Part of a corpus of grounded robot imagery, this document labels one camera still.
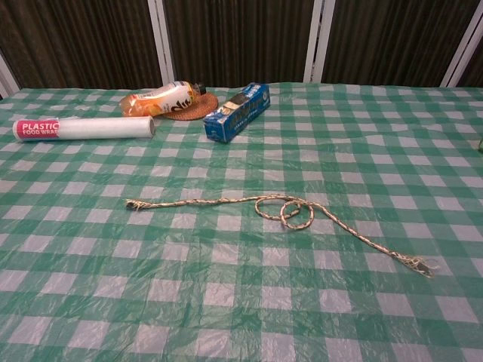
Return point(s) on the blue cardboard box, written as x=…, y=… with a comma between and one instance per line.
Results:
x=234, y=117

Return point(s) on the round woven brown coaster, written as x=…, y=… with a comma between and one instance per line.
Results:
x=205, y=106

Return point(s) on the orange juice bottle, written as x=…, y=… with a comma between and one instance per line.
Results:
x=158, y=102

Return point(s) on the green white checkered tablecloth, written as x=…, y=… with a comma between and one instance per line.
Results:
x=226, y=301

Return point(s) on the dark partition panel white frame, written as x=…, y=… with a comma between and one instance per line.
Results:
x=392, y=37
x=4, y=81
x=87, y=41
x=476, y=71
x=241, y=37

